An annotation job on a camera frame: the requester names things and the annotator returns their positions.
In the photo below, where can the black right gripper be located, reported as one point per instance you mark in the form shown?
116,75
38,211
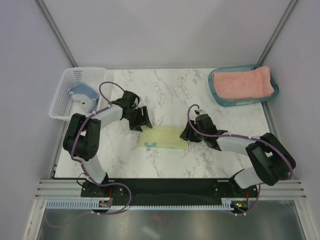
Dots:
187,134

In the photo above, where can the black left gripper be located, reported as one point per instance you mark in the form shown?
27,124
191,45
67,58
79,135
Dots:
143,120

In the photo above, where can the yellow green towel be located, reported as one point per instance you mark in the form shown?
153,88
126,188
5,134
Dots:
163,137

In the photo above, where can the pink terry towel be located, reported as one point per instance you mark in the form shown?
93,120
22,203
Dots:
241,85

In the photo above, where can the blue towel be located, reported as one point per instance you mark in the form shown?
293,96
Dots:
85,95

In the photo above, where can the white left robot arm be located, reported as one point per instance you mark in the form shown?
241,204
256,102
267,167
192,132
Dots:
82,138

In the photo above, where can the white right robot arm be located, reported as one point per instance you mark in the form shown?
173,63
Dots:
271,162

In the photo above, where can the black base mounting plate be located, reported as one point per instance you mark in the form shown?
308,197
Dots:
168,190

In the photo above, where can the white plastic basket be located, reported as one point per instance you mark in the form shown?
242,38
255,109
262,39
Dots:
62,106

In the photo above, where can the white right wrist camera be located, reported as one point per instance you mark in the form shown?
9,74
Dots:
200,111

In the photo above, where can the white slotted cable duct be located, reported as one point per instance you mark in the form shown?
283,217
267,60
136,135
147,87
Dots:
99,205

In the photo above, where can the silver aluminium rail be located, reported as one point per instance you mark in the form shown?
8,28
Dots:
58,189

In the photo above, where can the left corner frame post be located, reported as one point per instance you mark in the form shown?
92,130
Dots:
56,32

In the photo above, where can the corner frame post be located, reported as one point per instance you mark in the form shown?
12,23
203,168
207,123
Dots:
278,30
56,32

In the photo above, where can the right corner frame post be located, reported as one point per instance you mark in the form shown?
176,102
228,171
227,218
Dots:
278,30

